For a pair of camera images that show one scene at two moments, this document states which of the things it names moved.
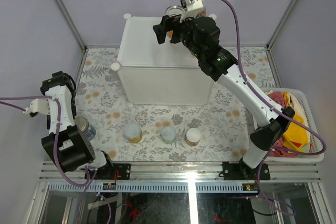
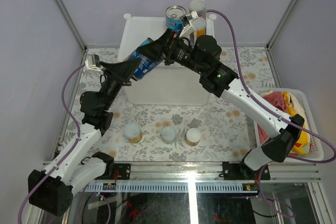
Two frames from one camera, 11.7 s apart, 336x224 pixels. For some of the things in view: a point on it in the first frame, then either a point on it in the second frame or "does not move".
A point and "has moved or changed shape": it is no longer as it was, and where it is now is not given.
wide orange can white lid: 132,131 does not move
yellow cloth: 296,137 does not move
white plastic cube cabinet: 163,73 does not move
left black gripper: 73,110 -> 124,71
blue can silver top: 88,130 has moved or changed shape
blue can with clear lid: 174,10 does not move
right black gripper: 160,29 -> 158,48
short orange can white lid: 193,137 does not move
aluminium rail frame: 196,171 does not move
